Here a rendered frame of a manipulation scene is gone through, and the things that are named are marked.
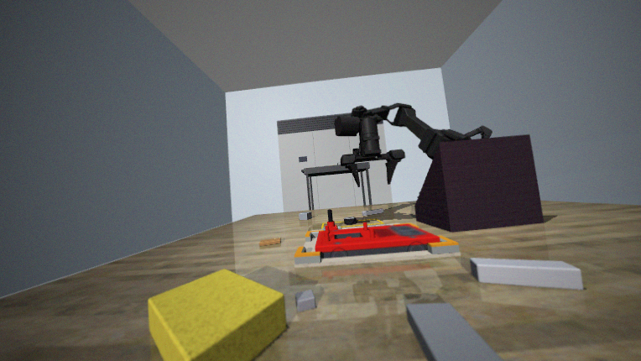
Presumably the yellow block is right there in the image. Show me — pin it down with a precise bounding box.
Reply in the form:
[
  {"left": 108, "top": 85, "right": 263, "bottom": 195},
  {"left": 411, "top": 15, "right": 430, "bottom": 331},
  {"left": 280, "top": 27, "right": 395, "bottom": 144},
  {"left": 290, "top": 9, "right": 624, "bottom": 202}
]
[{"left": 149, "top": 269, "right": 287, "bottom": 361}]

